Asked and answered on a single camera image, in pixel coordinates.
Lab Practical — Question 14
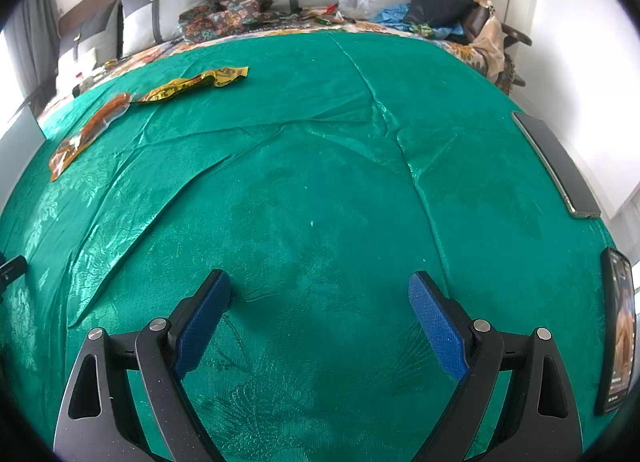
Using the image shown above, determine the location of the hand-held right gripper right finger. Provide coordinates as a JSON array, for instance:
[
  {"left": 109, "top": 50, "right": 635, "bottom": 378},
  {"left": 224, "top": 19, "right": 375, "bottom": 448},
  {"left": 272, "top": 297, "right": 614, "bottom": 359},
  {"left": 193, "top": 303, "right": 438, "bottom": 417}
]
[{"left": 407, "top": 271, "right": 583, "bottom": 462}]

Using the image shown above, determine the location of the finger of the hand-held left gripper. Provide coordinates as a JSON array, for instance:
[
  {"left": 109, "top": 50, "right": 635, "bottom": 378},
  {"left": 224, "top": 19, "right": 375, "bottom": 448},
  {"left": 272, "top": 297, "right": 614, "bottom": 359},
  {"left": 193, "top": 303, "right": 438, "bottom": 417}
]
[{"left": 0, "top": 255, "right": 29, "bottom": 294}]

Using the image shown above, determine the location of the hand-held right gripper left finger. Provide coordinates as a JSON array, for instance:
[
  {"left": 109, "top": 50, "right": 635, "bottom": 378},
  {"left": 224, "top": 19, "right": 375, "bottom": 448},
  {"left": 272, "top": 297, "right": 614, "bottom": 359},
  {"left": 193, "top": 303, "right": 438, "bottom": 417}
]
[{"left": 52, "top": 269, "right": 232, "bottom": 462}]

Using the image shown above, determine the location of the grey storage box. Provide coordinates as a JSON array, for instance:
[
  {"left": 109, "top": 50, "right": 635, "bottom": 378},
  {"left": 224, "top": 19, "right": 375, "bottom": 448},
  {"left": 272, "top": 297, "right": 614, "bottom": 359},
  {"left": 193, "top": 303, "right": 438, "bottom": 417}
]
[{"left": 0, "top": 107, "right": 46, "bottom": 213}]

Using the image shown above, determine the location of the long orange snack packet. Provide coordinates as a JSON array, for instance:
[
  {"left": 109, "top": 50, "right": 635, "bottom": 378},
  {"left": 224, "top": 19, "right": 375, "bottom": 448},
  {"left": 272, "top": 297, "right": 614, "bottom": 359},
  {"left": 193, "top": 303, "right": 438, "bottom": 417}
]
[{"left": 48, "top": 91, "right": 132, "bottom": 183}]

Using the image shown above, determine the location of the yellow black snack packet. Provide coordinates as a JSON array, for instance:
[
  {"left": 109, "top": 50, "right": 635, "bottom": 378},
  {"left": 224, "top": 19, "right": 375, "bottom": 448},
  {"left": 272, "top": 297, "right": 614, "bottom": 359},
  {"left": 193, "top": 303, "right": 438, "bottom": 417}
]
[{"left": 131, "top": 66, "right": 250, "bottom": 104}]

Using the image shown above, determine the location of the smartphone with lit screen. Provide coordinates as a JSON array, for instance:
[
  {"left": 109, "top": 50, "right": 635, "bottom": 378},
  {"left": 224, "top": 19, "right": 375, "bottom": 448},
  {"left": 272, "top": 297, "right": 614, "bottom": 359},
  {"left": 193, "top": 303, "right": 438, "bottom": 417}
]
[{"left": 594, "top": 247, "right": 637, "bottom": 417}]

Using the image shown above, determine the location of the green satin blanket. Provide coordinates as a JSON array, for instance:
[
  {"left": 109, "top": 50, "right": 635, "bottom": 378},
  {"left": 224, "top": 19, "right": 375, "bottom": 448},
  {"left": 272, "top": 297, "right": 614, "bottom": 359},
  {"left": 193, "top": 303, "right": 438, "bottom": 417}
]
[{"left": 0, "top": 30, "right": 636, "bottom": 462}]

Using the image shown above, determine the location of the dark smartphone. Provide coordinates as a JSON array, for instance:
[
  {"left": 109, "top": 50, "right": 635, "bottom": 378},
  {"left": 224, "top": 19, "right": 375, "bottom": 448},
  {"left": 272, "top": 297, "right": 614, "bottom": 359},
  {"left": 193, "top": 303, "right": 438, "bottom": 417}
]
[{"left": 511, "top": 112, "right": 602, "bottom": 219}]

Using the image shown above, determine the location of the white bag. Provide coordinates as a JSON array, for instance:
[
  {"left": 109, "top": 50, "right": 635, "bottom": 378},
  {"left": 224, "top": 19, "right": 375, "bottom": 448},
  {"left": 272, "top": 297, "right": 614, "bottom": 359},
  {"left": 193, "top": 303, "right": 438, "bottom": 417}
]
[{"left": 56, "top": 50, "right": 98, "bottom": 88}]

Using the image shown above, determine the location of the grey curtain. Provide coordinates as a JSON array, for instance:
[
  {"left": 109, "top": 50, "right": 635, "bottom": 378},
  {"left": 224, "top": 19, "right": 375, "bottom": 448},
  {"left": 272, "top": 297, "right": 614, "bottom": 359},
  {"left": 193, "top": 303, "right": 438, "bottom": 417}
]
[{"left": 10, "top": 0, "right": 63, "bottom": 103}]

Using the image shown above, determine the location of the floral bedsheet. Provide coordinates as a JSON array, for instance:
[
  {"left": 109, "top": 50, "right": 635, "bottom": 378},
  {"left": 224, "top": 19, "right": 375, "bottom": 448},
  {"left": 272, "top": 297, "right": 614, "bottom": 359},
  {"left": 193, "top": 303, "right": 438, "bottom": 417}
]
[{"left": 40, "top": 25, "right": 501, "bottom": 93}]

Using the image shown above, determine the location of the beige patterned blanket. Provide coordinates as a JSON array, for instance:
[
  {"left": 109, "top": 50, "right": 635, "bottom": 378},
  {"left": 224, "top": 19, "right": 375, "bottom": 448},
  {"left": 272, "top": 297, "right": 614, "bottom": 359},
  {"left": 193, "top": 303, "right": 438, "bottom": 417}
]
[{"left": 430, "top": 0, "right": 508, "bottom": 83}]

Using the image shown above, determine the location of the dark brown chair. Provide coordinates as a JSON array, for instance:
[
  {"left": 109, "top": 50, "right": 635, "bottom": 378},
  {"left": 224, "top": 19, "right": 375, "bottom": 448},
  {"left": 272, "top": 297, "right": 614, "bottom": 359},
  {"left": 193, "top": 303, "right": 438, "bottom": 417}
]
[{"left": 462, "top": 7, "right": 533, "bottom": 90}]

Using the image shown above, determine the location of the blue cloth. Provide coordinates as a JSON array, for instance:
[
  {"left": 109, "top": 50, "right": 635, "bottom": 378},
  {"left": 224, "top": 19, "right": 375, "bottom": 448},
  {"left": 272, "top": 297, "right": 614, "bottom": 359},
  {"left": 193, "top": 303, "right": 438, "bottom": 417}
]
[{"left": 372, "top": 3, "right": 466, "bottom": 40}]

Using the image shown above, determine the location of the dark patterned quilt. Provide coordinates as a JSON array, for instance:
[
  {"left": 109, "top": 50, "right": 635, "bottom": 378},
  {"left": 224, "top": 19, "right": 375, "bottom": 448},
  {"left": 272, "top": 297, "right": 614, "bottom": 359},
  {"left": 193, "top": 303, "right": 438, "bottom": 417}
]
[{"left": 179, "top": 0, "right": 273, "bottom": 40}]

